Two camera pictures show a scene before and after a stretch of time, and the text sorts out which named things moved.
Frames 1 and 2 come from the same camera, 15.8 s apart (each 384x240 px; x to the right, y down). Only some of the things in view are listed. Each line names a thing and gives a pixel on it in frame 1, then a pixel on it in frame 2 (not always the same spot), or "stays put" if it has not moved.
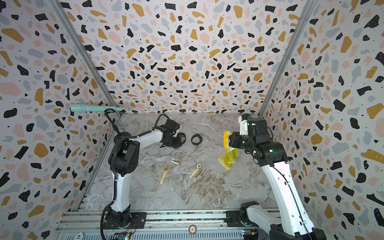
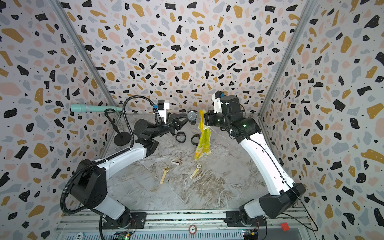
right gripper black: x=235 y=142 -> x=211 y=120
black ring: x=196 y=139 stays put
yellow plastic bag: x=227 y=159 -> x=203 y=145
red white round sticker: x=192 y=229 stays put
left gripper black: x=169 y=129 -> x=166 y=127
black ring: x=183 y=136 stays put
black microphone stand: x=119 y=136 stays put
